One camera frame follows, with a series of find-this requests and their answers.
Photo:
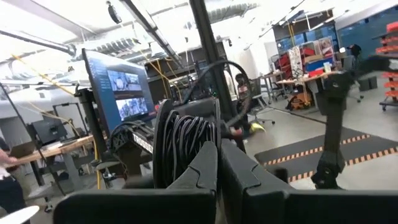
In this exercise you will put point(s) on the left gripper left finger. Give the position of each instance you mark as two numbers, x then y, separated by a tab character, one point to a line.
140	207

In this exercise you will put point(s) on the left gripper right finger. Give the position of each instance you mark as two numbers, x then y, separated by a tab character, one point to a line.
311	208

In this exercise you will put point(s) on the black mat yellow stripes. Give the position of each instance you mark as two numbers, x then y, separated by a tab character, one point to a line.
367	146

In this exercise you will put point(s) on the wooden workbench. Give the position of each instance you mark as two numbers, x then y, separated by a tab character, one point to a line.
62	149

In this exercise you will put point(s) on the orange shop vacuum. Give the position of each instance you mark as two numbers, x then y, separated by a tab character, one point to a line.
300	101

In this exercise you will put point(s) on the computer monitor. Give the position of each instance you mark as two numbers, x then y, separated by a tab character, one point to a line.
109	93

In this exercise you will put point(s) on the black cabinet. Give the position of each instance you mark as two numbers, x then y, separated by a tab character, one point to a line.
49	130

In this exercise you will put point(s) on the wooden desk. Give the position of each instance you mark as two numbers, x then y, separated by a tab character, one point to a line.
298	80

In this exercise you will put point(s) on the person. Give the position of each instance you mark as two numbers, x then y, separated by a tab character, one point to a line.
242	90
11	189

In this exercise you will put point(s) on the black trash bin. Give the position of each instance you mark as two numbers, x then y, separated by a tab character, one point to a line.
362	84
372	82

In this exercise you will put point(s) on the red parts bin rack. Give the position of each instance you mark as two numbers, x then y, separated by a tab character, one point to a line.
391	84

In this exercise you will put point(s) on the black aluminium table frame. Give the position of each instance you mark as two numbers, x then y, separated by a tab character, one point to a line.
211	46

